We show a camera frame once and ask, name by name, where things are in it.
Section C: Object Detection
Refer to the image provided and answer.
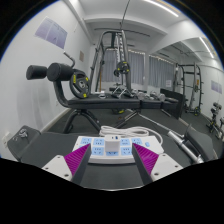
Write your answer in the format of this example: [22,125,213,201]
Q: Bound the ceiling light strip by mirror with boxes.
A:
[199,36,215,60]

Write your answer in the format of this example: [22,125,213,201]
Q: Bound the black weight plate yellow marks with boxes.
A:
[69,69,91,100]

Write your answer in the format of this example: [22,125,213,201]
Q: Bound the black padded gym bench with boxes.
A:
[6,125,216,190]

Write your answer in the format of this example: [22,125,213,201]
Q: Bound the white power strip blue sockets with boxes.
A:
[72,134,165,165]

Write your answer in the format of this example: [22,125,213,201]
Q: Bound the thin steel bar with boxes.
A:
[137,112,174,134]

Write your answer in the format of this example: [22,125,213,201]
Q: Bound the chrome dumbbell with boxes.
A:
[154,92,167,103]
[137,91,150,101]

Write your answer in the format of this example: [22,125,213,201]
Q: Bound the black plyo box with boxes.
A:
[159,88,186,120]

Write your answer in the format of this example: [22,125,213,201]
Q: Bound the long ceiling light strip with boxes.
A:
[143,0,180,18]

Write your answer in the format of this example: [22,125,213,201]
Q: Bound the silver barbell sleeve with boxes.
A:
[167,130,205,165]

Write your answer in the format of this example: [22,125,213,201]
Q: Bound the small purple wall poster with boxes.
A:
[210,79,223,95]

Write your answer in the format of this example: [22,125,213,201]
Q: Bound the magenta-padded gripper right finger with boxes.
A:
[131,143,184,186]

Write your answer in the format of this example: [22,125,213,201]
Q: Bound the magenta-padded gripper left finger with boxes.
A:
[41,143,93,186]

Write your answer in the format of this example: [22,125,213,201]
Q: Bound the black squat rack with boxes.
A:
[173,62,204,117]

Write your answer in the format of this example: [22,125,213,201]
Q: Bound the narrow grey curtain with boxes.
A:
[148,54,175,89]

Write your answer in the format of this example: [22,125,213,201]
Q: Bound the wide grey curtain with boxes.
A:
[101,49,146,85]

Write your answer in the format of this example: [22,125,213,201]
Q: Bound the large purple wall poster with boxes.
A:
[34,16,69,50]

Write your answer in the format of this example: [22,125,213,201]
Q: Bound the white wall outlet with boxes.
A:
[1,131,12,148]

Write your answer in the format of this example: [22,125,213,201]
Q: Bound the black weight plate on rack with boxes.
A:
[113,60,131,77]

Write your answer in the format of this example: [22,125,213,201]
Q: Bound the black bench seat pad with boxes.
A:
[184,128,216,162]

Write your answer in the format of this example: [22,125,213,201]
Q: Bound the black dumbbell stand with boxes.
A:
[205,102,224,140]

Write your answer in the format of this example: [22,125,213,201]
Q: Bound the black cable machine rack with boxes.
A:
[89,29,134,98]

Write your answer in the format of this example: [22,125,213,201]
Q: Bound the black bench with roller pads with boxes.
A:
[25,62,184,134]

